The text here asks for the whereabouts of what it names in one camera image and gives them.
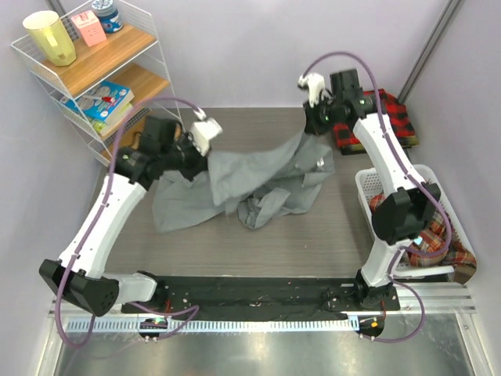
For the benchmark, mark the white slotted cable duct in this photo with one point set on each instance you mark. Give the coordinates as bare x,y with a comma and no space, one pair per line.
131,324

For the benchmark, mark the red white marker pen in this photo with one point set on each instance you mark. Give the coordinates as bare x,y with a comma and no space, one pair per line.
104,99

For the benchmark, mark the white wire wooden shelf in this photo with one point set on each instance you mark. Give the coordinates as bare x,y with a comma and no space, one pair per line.
132,57

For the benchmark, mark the red black plaid shirt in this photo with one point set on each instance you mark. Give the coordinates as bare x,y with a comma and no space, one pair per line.
348,144

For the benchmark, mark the aluminium frame post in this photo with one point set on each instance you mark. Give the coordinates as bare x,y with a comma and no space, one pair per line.
445,20

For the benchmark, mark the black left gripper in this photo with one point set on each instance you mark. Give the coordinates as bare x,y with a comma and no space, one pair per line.
200,163

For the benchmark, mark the yellow plastic pitcher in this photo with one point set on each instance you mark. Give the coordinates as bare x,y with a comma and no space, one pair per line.
51,37

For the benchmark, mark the green book under blue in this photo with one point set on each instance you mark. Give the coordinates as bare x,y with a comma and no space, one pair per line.
104,127

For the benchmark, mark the orange plaid shirt in basket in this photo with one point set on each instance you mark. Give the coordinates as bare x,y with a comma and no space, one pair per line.
432,239

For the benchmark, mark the white plastic laundry basket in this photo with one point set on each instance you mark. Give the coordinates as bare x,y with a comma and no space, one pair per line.
371,195

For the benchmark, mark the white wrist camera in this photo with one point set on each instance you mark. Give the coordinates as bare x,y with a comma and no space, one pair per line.
203,131
314,84

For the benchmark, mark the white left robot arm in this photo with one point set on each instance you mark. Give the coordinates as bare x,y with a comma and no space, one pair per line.
78,276

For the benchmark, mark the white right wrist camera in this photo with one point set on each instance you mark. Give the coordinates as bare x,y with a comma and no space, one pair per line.
314,84

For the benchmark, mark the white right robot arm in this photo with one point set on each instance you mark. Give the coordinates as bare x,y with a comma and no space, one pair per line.
410,201

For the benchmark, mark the pink cube box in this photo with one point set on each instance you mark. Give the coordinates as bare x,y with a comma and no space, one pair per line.
89,27

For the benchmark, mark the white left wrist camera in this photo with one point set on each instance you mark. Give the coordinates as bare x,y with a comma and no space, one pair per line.
203,131

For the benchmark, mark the grey long sleeve shirt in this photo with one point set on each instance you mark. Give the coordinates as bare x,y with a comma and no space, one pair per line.
258,186

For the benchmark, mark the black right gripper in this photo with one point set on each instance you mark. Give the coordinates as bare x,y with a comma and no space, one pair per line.
313,126

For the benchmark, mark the blue lidded jar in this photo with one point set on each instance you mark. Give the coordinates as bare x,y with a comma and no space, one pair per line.
108,15

